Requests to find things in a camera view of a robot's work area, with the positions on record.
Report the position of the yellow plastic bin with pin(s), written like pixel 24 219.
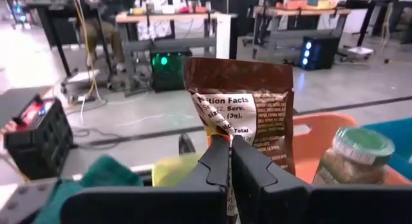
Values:
pixel 174 169

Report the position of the black power box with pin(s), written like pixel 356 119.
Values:
pixel 42 153

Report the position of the orange plastic bin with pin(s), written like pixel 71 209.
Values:
pixel 309 146

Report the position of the dark green cloth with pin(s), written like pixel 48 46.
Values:
pixel 106 172

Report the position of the white stand base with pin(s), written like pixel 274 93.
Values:
pixel 360 51

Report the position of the blue plastic bin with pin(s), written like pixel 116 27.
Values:
pixel 402 134

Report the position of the person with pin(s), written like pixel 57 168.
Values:
pixel 103 37

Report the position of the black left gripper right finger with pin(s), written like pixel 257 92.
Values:
pixel 289 204

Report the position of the green-lit computer tower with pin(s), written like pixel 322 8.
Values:
pixel 170 72

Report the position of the blue-lit computer tower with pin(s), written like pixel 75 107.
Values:
pixel 322 53

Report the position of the red tool case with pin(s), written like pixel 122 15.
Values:
pixel 32 113

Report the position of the black desk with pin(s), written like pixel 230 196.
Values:
pixel 64 27

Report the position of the grey metal bracket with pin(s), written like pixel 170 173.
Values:
pixel 22 201

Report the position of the wooden top work table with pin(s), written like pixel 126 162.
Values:
pixel 167 17
pixel 302 12

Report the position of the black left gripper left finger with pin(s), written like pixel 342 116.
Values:
pixel 193 204

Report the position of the green-lid spice jar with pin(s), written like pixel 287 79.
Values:
pixel 357 153

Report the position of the brown spice packet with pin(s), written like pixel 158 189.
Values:
pixel 238 79

